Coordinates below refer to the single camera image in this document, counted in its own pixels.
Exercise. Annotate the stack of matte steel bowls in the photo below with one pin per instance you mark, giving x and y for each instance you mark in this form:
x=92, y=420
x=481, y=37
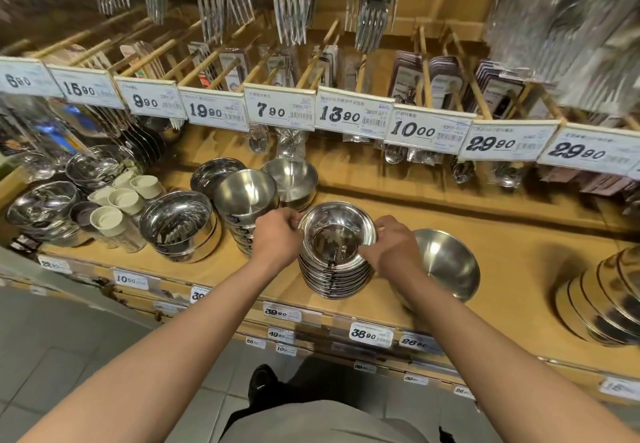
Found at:
x=245, y=197

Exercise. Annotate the person's left fingers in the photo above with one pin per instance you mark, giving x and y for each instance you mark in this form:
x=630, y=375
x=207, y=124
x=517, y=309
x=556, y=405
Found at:
x=291, y=217

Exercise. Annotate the person's black shoe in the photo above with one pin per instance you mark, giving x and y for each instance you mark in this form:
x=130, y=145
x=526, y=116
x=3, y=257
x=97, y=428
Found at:
x=262, y=385

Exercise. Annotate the stack of steel plates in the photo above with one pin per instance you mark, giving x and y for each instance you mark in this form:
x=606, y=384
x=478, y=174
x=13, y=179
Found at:
x=147, y=140

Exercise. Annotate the stack of polished rimmed bowls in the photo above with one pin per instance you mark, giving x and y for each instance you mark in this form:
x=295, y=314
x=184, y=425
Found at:
x=335, y=282

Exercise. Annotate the person's left forearm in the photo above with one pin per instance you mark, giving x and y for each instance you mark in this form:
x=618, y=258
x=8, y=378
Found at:
x=165, y=347

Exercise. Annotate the wooden display shelf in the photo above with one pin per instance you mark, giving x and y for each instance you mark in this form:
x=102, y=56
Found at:
x=525, y=267

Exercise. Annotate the person's right hand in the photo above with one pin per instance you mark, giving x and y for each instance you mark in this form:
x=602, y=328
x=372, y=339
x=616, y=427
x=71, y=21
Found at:
x=397, y=252

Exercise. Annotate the person's grey shorts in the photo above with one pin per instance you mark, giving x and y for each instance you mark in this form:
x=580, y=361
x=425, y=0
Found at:
x=320, y=425

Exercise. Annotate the shiny steel bowl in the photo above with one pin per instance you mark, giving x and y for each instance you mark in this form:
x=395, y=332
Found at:
x=335, y=237

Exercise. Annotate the stack of wide mirror bowls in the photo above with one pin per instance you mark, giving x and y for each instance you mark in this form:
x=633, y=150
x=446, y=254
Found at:
x=97, y=165
x=45, y=210

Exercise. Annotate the row of wooden display pegs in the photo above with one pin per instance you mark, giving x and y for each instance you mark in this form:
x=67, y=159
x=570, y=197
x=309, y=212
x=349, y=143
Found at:
x=320, y=57

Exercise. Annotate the dark-sided steel bowl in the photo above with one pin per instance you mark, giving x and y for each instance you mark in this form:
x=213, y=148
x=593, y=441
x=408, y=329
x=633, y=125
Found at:
x=212, y=175

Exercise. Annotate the person's right thumb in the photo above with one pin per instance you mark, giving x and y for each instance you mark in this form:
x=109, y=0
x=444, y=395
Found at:
x=368, y=254

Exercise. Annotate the clear packet with blue card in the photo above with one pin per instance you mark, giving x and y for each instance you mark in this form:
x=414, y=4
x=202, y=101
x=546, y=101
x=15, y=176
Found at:
x=55, y=132

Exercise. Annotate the row of shelf-edge price labels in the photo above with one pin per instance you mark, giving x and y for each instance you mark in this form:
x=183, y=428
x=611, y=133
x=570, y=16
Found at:
x=370, y=333

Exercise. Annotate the stack of large shiny bowls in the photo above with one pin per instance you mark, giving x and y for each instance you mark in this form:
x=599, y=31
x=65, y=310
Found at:
x=177, y=225

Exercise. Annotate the person's left hand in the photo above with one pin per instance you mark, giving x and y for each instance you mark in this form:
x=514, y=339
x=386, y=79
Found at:
x=272, y=240

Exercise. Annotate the tilted stack of steel bowls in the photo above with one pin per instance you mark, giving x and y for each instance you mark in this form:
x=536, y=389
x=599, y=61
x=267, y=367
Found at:
x=602, y=302

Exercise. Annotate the cluster of white-lidded glass jars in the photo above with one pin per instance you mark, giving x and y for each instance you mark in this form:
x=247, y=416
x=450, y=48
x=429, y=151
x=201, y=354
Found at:
x=117, y=210

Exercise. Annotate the row of white price tags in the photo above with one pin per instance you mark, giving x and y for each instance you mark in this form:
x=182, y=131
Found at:
x=285, y=107

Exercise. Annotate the person's right forearm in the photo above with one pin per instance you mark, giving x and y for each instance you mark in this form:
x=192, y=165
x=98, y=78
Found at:
x=500, y=362

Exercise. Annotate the matte steel bowl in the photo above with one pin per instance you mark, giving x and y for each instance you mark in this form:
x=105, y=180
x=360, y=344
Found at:
x=447, y=262
x=291, y=177

